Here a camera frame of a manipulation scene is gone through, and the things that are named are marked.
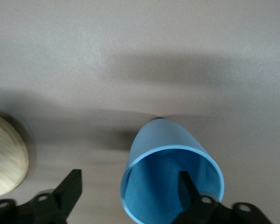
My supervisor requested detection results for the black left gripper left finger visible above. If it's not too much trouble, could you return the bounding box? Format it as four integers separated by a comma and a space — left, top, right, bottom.
0, 169, 83, 224

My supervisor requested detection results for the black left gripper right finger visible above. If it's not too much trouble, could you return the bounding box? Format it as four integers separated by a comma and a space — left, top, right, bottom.
171, 171, 275, 224

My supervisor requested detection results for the light blue plastic cup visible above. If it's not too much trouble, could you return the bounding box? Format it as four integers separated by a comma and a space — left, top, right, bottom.
120, 118, 224, 224

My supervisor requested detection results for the wooden mug tree stand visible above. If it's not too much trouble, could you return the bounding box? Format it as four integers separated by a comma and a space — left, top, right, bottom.
0, 111, 29, 198

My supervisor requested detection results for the brown table cloth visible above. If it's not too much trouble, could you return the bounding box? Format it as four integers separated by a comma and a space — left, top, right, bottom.
0, 0, 280, 224

